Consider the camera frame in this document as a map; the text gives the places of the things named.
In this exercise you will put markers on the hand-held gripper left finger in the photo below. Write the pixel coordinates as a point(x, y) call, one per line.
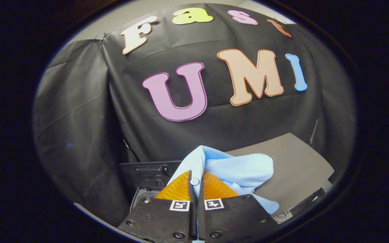
point(160, 219)

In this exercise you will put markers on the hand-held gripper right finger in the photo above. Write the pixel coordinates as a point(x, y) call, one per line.
point(231, 219)

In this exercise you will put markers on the light blue shirt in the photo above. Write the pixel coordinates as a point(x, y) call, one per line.
point(238, 168)

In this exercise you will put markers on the beige cabinet with dark top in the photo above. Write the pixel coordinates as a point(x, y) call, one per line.
point(295, 165)

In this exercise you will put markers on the black backdrop cloth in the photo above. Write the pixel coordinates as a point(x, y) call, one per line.
point(79, 118)

